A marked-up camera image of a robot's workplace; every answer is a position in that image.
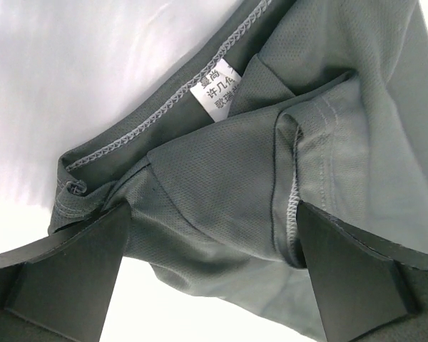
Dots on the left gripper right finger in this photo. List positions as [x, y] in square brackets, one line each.
[367, 288]

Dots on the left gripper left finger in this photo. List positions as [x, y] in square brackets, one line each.
[59, 288]

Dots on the grey t shirt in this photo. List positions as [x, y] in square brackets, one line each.
[324, 102]

